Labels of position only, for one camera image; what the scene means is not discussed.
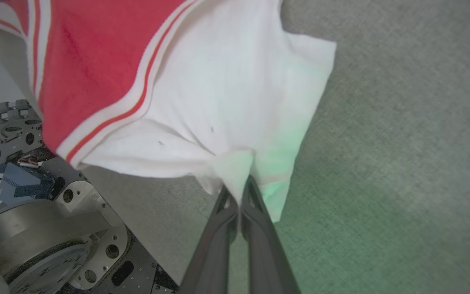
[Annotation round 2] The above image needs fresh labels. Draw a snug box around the grey fabric sofa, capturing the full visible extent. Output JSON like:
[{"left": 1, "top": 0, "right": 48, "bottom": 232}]
[{"left": 84, "top": 0, "right": 470, "bottom": 294}]

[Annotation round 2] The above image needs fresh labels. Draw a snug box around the blue-grey electronics box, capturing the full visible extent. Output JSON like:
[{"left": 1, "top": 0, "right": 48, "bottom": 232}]
[{"left": 0, "top": 163, "right": 54, "bottom": 201}]

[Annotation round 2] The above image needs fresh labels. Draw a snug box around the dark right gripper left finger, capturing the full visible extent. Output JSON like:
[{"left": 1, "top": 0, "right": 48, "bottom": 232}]
[{"left": 179, "top": 185, "right": 239, "bottom": 294}]

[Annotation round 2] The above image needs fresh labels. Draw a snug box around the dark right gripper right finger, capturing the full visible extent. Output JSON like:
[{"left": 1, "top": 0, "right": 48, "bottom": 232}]
[{"left": 240, "top": 175, "right": 302, "bottom": 294}]

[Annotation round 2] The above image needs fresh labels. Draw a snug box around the red and white jersey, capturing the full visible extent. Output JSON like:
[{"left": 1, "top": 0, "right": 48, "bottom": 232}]
[{"left": 0, "top": 0, "right": 337, "bottom": 223}]

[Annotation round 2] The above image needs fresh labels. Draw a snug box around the grey omni wheel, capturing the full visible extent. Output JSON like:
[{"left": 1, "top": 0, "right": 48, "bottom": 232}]
[{"left": 0, "top": 99, "right": 44, "bottom": 142}]

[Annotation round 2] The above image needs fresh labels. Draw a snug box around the grey round waist column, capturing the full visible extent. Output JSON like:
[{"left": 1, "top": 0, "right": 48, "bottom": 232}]
[{"left": 0, "top": 199, "right": 114, "bottom": 294}]

